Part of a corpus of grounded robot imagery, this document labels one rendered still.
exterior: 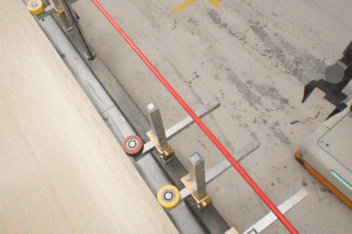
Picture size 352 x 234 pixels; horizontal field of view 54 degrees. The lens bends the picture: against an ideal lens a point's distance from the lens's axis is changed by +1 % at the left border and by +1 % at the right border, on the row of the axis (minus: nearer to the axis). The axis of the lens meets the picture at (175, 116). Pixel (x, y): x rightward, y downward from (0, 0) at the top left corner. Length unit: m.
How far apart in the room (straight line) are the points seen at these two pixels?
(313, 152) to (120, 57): 1.62
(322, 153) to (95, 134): 1.24
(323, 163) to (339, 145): 0.14
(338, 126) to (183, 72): 1.15
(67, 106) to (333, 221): 1.58
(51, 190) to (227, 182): 1.18
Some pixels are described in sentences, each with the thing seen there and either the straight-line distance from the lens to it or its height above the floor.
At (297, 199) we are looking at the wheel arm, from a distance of 1.32.
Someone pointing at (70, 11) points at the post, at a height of 1.03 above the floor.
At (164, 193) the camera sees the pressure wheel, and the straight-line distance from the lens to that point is 1.22.
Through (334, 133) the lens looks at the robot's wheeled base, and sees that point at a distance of 2.12.
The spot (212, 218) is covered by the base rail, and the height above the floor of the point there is 0.70.
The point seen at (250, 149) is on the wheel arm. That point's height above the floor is 0.83.
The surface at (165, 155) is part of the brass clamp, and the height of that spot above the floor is 0.83.
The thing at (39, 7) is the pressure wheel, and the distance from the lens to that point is 1.97.
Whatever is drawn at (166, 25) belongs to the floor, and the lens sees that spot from 2.97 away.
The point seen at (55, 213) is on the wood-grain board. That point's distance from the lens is 1.31.
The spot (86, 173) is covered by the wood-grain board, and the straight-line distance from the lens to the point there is 1.33.
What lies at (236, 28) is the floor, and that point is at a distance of 2.91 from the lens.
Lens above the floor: 2.06
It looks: 59 degrees down
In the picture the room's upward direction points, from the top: 11 degrees counter-clockwise
